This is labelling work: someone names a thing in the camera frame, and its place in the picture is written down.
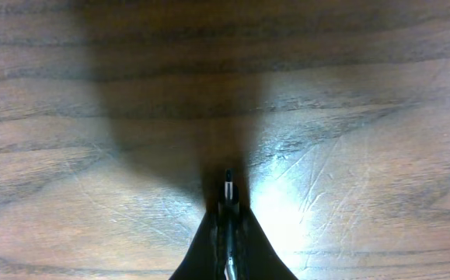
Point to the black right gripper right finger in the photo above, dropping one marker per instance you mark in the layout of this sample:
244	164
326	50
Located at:
256	259

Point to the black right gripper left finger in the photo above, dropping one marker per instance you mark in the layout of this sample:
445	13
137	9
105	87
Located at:
203	260

